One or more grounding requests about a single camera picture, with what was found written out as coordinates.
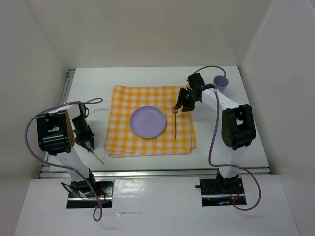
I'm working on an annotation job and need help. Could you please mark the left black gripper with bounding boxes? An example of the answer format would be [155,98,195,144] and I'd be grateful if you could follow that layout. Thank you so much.
[71,117,95,150]

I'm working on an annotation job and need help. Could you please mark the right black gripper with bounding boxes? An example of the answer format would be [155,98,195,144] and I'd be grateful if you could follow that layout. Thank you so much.
[175,88,198,112]

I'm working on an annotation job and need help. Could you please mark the copper spoon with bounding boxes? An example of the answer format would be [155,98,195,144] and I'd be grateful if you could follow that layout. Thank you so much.
[75,138,104,165]

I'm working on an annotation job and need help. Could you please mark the copper fork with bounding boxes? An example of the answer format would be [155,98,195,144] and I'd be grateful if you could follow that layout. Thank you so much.
[173,104,178,139]

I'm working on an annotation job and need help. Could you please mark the lilac plastic cup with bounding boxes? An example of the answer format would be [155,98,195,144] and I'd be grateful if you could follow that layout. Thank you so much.
[213,75,229,93]

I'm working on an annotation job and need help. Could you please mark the yellow white checkered cloth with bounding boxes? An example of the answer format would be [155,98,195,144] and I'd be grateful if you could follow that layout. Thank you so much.
[104,85,196,157]

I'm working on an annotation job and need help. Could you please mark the lilac plastic plate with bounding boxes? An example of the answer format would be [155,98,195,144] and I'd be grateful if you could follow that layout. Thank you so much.
[129,106,166,139]

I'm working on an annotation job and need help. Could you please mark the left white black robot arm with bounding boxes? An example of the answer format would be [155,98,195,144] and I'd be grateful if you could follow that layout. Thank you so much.
[36,104,98,196]

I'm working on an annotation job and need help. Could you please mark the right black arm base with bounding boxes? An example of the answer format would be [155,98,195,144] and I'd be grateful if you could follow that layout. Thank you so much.
[195,175,247,207]

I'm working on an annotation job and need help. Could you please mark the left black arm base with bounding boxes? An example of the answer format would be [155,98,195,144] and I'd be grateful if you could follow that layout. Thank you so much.
[61,180,114,209]

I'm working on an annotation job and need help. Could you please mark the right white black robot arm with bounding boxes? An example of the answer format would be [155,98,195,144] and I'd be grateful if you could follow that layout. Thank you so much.
[175,73,256,193]

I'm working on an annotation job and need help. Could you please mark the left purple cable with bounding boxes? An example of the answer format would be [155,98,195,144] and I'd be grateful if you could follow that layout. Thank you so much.
[24,97,103,222]

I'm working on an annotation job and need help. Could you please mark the purple cable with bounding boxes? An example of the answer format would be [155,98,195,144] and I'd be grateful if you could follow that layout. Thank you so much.
[24,97,103,222]
[194,65,262,211]

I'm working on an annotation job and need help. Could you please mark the aluminium front rail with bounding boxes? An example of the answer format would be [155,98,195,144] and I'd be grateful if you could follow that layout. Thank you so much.
[39,167,270,178]

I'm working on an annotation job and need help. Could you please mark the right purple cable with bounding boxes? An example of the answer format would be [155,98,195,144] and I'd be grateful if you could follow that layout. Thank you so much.
[194,65,262,211]

